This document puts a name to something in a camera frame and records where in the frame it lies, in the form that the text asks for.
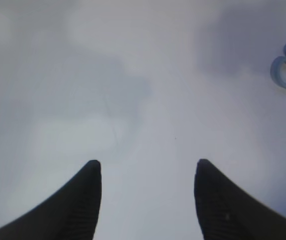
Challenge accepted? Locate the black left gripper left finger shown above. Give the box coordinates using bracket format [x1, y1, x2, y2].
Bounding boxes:
[0, 160, 101, 240]

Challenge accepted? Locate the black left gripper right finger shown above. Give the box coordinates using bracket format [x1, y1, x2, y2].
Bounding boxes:
[194, 159, 286, 240]

